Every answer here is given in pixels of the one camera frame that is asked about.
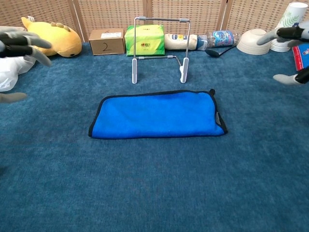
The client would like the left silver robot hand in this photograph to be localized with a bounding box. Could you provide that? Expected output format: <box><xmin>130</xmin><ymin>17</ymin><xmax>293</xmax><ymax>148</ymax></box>
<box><xmin>0</xmin><ymin>26</ymin><xmax>53</xmax><ymax>104</ymax></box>

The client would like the beige bowl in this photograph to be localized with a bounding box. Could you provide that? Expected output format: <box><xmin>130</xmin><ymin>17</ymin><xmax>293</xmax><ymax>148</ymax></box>
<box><xmin>236</xmin><ymin>28</ymin><xmax>271</xmax><ymax>56</ymax></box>

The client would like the blue carpet table mat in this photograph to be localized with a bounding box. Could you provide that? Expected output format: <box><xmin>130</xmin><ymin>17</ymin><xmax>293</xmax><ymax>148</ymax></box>
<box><xmin>0</xmin><ymin>42</ymin><xmax>309</xmax><ymax>232</ymax></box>

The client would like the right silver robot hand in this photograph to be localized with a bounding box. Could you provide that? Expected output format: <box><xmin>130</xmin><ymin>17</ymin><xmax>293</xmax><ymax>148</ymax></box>
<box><xmin>256</xmin><ymin>21</ymin><xmax>309</xmax><ymax>87</ymax></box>

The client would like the mayonnaise squeeze bottle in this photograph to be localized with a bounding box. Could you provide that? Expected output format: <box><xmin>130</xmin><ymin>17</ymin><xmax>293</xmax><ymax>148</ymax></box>
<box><xmin>164</xmin><ymin>33</ymin><xmax>207</xmax><ymax>51</ymax></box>

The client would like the green tissue pack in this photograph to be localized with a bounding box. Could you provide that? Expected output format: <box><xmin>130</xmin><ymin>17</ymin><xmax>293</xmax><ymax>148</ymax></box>
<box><xmin>124</xmin><ymin>24</ymin><xmax>166</xmax><ymax>57</ymax></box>

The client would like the woven folding screen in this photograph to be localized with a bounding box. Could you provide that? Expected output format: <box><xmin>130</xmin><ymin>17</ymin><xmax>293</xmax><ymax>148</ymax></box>
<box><xmin>0</xmin><ymin>0</ymin><xmax>309</xmax><ymax>44</ymax></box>

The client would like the brown cardboard box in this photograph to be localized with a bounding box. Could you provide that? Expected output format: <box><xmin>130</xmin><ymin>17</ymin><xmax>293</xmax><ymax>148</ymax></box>
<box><xmin>88</xmin><ymin>28</ymin><xmax>126</xmax><ymax>56</ymax></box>

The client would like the grey and blue cloth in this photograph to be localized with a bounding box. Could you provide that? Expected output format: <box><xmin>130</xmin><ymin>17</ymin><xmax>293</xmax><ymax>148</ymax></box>
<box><xmin>88</xmin><ymin>88</ymin><xmax>229</xmax><ymax>140</ymax></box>

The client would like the clear plastic water bottle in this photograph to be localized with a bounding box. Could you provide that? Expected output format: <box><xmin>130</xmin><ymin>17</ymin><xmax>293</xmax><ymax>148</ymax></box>
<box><xmin>197</xmin><ymin>29</ymin><xmax>242</xmax><ymax>49</ymax></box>

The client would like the blue cookie snack bag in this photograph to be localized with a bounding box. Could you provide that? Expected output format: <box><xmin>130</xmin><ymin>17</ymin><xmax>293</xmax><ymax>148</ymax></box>
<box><xmin>291</xmin><ymin>43</ymin><xmax>309</xmax><ymax>73</ymax></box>

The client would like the metal towel rack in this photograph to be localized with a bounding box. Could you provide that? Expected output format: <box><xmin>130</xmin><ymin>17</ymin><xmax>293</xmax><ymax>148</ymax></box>
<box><xmin>131</xmin><ymin>16</ymin><xmax>191</xmax><ymax>84</ymax></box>

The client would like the stack of paper cups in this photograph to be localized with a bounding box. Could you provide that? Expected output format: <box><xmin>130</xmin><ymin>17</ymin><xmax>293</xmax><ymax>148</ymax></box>
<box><xmin>269</xmin><ymin>2</ymin><xmax>307</xmax><ymax>53</ymax></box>

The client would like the white plastic bag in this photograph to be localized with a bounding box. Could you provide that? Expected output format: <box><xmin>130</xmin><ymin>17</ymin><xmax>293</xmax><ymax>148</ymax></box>
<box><xmin>0</xmin><ymin>54</ymin><xmax>37</xmax><ymax>92</ymax></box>

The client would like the yellow plush toy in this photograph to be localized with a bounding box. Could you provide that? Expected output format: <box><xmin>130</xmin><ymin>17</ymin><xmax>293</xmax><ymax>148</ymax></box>
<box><xmin>21</xmin><ymin>16</ymin><xmax>83</xmax><ymax>58</ymax></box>

